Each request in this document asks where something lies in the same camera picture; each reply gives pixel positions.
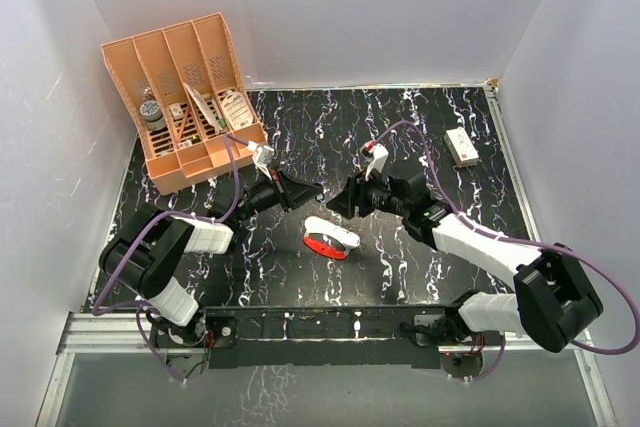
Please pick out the round grey tin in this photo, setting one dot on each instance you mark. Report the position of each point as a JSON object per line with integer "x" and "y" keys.
{"x": 152, "y": 115}

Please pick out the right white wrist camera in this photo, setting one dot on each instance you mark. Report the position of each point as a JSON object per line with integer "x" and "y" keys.
{"x": 377, "y": 155}

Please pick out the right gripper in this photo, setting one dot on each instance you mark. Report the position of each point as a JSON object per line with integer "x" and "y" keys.
{"x": 345, "y": 201}

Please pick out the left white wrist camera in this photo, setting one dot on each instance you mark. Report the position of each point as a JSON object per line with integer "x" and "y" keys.
{"x": 262, "y": 155}

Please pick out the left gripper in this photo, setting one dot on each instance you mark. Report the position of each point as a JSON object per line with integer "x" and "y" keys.
{"x": 293, "y": 193}

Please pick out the white paper packet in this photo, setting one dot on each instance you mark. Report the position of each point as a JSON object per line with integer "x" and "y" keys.
{"x": 205, "y": 109}

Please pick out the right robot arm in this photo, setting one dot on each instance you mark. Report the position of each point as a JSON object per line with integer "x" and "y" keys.
{"x": 552, "y": 300}

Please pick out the small white cardboard box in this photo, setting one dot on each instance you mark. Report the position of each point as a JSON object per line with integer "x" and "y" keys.
{"x": 461, "y": 147}

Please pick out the orange pencil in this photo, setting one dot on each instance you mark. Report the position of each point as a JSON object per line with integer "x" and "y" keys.
{"x": 183, "y": 124}

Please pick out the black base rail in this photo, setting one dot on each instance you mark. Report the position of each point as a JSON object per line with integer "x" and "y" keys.
{"x": 227, "y": 338}

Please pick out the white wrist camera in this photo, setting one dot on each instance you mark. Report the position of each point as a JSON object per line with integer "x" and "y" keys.
{"x": 262, "y": 155}
{"x": 377, "y": 155}

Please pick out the small white card box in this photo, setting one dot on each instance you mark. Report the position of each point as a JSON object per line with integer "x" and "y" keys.
{"x": 176, "y": 111}

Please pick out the orange plastic desk organizer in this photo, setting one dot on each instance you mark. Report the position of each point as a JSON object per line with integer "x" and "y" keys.
{"x": 153, "y": 66}

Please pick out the white blister pack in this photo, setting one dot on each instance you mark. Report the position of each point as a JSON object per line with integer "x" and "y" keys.
{"x": 236, "y": 110}

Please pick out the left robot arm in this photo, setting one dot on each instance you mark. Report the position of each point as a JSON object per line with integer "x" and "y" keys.
{"x": 144, "y": 255}

